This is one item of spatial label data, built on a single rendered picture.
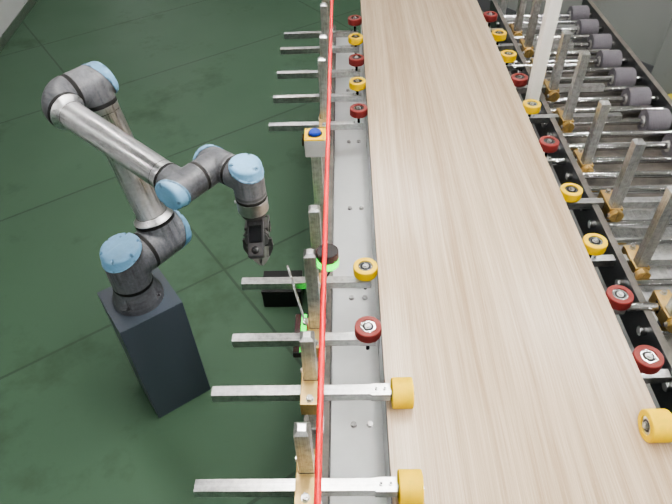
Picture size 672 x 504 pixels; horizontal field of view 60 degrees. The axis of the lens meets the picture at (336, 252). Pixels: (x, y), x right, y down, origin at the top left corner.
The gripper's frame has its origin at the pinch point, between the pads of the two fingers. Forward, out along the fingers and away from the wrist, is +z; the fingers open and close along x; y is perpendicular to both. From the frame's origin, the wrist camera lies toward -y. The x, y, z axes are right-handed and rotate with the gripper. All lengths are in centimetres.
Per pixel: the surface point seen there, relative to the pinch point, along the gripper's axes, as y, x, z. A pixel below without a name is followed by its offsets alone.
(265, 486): -70, -6, 2
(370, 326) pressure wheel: -20.2, -32.8, 7.7
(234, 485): -69, 1, 2
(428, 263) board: 6, -53, 8
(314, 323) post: -17.4, -16.2, 8.9
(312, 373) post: -42.4, -16.5, -1.7
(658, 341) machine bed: -24, -118, 15
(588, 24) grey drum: 198, -171, 14
